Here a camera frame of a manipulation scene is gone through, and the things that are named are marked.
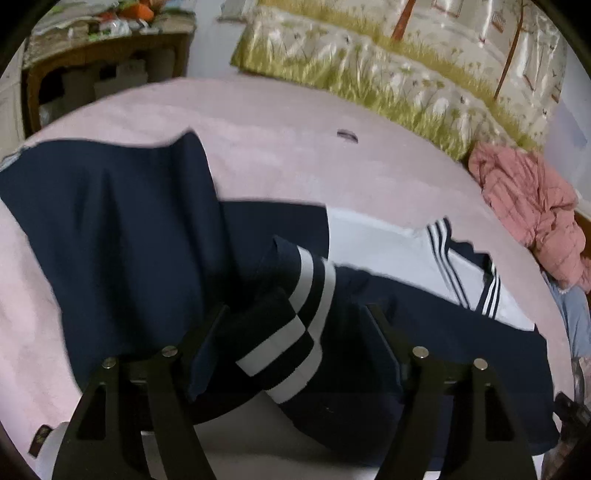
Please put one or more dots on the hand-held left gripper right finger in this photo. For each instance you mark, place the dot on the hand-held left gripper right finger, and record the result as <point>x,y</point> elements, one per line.
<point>408,371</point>

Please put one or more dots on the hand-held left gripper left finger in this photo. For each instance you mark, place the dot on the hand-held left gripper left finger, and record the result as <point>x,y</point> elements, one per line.
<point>184,364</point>

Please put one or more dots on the white and navy varsity jacket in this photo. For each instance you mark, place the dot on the white and navy varsity jacket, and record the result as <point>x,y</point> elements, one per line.
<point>115,221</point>

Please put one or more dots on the light blue cloth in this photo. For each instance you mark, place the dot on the light blue cloth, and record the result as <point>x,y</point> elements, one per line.
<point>577,314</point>

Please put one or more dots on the bed with pink sheet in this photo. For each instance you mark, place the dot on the bed with pink sheet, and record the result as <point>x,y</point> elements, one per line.
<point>277,138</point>

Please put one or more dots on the tree print curtain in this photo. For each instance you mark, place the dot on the tree print curtain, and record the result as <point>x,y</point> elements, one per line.
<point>369,69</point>

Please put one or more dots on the wooden desk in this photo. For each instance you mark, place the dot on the wooden desk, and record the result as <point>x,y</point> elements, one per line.
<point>106,48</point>

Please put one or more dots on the stack of papers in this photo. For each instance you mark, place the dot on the stack of papers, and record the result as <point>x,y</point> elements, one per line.
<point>55,34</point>

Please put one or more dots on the orange plush toy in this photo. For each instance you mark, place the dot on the orange plush toy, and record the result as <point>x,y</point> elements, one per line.
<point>134,10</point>

